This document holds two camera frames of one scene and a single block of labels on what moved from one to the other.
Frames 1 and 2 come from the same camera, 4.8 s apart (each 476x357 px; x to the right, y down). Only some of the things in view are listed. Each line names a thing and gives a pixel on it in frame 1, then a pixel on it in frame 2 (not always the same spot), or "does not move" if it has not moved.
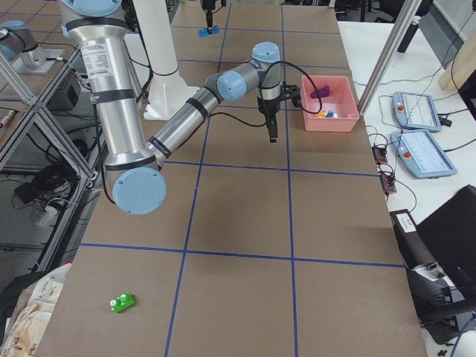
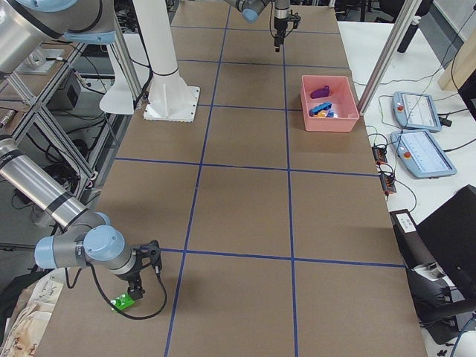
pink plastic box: x=341 y=100 does not move
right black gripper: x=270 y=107 → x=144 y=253
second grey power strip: x=387 y=183 does not move
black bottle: x=409 y=34 does not move
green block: x=122 y=302 does not move
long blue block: x=204 y=33 → x=314 y=110
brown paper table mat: x=256 y=248 does not move
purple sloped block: x=322 y=92 does not move
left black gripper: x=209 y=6 → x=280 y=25
